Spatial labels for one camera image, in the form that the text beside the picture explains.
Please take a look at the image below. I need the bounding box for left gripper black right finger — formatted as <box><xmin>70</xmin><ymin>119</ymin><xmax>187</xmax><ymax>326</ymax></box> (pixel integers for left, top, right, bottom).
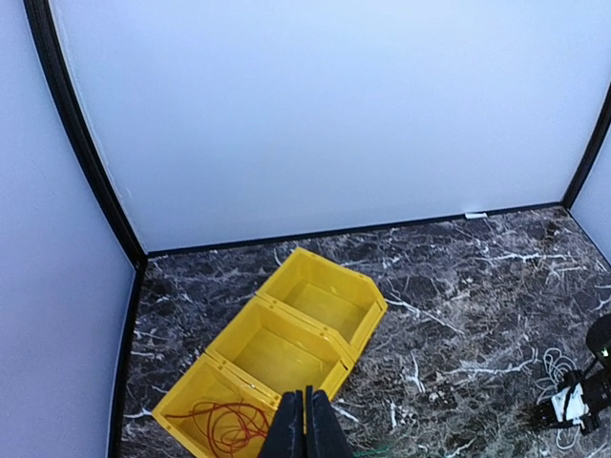
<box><xmin>305</xmin><ymin>385</ymin><xmax>353</xmax><ymax>458</ymax></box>

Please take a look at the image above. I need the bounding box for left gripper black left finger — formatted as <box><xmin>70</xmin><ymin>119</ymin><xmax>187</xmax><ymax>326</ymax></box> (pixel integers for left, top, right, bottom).
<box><xmin>258</xmin><ymin>390</ymin><xmax>306</xmax><ymax>458</ymax></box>

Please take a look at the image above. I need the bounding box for red cable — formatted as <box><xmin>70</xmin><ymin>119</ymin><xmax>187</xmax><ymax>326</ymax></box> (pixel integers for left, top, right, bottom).
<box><xmin>166</xmin><ymin>400</ymin><xmax>273</xmax><ymax>454</ymax></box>

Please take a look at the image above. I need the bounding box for white cable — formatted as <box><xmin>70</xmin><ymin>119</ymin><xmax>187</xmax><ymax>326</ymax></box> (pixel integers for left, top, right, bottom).
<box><xmin>534</xmin><ymin>346</ymin><xmax>581</xmax><ymax>405</ymax></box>

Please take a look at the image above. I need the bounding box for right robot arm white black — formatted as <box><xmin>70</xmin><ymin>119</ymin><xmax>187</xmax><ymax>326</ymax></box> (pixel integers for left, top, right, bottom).
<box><xmin>580</xmin><ymin>314</ymin><xmax>610</xmax><ymax>413</ymax></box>

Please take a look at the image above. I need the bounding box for left yellow plastic bin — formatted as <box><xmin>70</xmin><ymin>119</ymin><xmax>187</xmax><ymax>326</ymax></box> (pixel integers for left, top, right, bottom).
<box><xmin>152</xmin><ymin>355</ymin><xmax>280</xmax><ymax>457</ymax></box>

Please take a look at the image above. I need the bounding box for yellow plastic bin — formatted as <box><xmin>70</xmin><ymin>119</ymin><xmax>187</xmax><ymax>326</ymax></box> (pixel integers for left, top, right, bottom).
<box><xmin>206</xmin><ymin>298</ymin><xmax>354</xmax><ymax>399</ymax></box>
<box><xmin>257</xmin><ymin>247</ymin><xmax>388</xmax><ymax>360</ymax></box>
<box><xmin>152</xmin><ymin>355</ymin><xmax>280</xmax><ymax>457</ymax></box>

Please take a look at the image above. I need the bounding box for middle yellow plastic bin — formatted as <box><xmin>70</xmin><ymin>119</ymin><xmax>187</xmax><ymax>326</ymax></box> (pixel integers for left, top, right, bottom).
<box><xmin>206</xmin><ymin>298</ymin><xmax>354</xmax><ymax>399</ymax></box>

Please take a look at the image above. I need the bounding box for right yellow plastic bin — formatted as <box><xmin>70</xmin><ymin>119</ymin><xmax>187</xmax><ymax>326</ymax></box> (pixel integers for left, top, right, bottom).
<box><xmin>257</xmin><ymin>247</ymin><xmax>388</xmax><ymax>360</ymax></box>

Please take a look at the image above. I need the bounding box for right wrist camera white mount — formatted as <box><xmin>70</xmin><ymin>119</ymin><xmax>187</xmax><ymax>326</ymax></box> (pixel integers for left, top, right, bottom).
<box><xmin>532</xmin><ymin>384</ymin><xmax>600</xmax><ymax>435</ymax></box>

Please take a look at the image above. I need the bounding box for right black frame post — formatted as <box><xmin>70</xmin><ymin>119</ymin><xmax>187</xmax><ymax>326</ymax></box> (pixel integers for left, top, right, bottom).
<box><xmin>561</xmin><ymin>87</ymin><xmax>611</xmax><ymax>210</ymax></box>

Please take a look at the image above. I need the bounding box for black frame post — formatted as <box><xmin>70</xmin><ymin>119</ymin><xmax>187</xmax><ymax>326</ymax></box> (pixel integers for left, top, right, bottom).
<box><xmin>561</xmin><ymin>87</ymin><xmax>611</xmax><ymax>210</ymax></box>
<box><xmin>23</xmin><ymin>0</ymin><xmax>147</xmax><ymax>271</ymax></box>

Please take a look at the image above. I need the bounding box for left black frame post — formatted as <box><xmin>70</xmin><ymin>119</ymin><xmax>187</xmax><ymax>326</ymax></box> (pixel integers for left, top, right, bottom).
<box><xmin>23</xmin><ymin>0</ymin><xmax>147</xmax><ymax>271</ymax></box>

